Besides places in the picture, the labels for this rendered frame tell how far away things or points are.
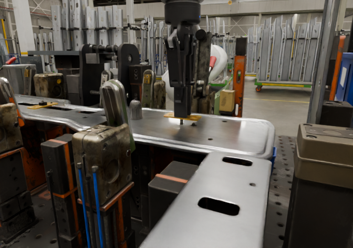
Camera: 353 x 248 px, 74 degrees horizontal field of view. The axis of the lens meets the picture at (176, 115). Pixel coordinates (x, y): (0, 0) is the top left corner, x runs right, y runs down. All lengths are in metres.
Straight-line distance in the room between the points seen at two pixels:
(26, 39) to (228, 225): 4.47
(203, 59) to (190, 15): 0.20
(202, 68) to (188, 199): 0.45
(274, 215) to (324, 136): 0.48
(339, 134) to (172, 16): 0.35
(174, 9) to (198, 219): 0.38
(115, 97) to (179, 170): 0.16
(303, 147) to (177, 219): 0.19
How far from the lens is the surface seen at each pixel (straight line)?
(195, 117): 0.53
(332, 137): 0.36
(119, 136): 0.40
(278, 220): 0.79
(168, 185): 0.35
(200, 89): 0.66
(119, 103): 0.40
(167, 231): 0.25
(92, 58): 0.88
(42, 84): 1.02
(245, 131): 0.53
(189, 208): 0.28
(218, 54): 1.33
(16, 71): 1.14
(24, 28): 4.61
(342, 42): 0.64
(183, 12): 0.50
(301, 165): 0.36
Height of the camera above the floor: 1.17
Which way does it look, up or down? 15 degrees down
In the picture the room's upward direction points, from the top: straight up
